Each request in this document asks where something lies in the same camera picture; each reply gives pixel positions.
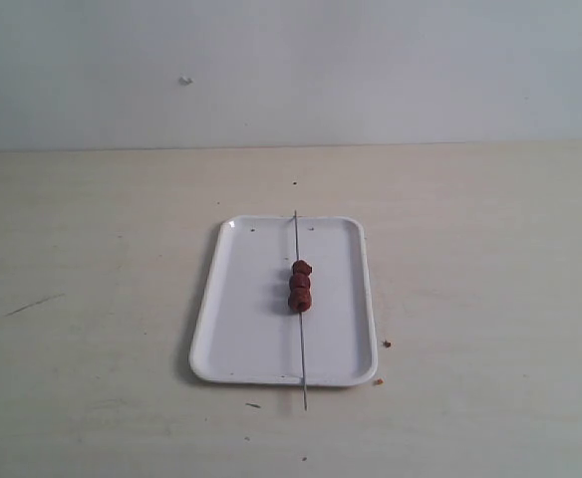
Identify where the thin metal skewer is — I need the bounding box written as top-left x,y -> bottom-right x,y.
293,209 -> 308,412

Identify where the white rectangular plastic tray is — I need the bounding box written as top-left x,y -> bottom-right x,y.
189,215 -> 378,387

